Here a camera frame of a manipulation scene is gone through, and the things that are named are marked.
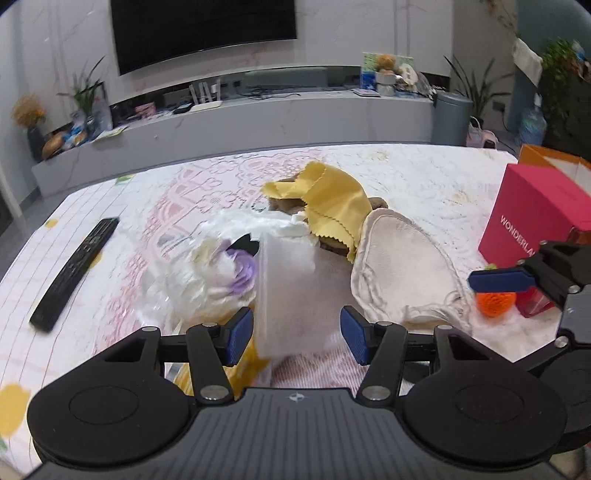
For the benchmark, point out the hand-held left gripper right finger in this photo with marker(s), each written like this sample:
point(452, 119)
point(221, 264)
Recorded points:
point(353, 334)

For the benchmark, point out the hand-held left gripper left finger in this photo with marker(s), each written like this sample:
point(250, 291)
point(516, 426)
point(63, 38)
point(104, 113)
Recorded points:
point(240, 334)

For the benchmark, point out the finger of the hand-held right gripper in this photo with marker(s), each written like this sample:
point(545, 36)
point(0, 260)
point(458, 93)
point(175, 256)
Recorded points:
point(498, 280)

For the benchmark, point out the orange strawberry toy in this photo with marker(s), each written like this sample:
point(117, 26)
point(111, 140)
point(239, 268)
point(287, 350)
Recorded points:
point(496, 303)

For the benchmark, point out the white plastic bag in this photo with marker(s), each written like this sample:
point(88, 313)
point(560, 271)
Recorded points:
point(194, 272)

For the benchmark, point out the orange cardboard box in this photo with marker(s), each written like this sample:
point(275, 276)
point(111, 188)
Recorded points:
point(531, 154)

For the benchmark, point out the yellow cloth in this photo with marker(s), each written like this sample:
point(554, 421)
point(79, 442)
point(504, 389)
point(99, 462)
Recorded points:
point(330, 194)

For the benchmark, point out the purple soft item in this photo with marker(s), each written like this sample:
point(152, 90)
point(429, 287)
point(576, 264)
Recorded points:
point(244, 272)

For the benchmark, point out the small red box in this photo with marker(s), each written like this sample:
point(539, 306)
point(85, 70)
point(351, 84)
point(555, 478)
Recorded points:
point(535, 304)

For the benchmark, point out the pink cardboard box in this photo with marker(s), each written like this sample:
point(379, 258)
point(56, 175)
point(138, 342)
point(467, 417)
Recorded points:
point(526, 217)

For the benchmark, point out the beige fabric mitt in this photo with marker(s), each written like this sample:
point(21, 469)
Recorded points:
point(401, 258)

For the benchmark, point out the pink space heater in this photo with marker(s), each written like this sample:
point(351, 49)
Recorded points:
point(480, 137)

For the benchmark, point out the blue water bottle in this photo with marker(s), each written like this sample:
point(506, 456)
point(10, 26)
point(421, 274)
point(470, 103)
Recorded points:
point(532, 127)

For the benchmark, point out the grey trash can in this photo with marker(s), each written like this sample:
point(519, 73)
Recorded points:
point(450, 120)

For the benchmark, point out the black remote control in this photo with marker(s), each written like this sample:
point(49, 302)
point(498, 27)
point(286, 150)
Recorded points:
point(74, 272)

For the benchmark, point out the dark drawer cabinet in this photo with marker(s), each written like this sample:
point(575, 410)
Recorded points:
point(577, 120)

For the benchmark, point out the potted snake plant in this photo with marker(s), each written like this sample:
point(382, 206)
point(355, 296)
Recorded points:
point(475, 87)

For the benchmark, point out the grey television cabinet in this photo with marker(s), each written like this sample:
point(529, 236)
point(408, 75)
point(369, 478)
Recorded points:
point(277, 124)

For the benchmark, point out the trailing green plant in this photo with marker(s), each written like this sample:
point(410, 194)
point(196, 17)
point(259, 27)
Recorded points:
point(558, 69)

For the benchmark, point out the white hanging cloth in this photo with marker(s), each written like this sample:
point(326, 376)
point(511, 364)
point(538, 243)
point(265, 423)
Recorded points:
point(526, 57)

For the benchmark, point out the white round ornament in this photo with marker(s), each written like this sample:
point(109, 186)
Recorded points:
point(408, 73)

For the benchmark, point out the white router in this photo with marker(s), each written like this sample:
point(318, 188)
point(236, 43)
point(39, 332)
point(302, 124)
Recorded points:
point(205, 104)

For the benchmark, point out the teddy bear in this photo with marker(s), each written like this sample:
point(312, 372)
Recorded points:
point(386, 62)

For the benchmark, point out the green picture card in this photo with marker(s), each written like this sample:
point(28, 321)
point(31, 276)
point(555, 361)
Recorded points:
point(369, 69)

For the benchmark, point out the green leafy plant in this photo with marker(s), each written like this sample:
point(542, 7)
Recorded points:
point(87, 92)

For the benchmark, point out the vase with dried flowers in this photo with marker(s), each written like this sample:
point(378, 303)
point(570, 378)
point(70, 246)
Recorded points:
point(30, 120)

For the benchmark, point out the black wall television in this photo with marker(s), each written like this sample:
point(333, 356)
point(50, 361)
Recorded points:
point(203, 32)

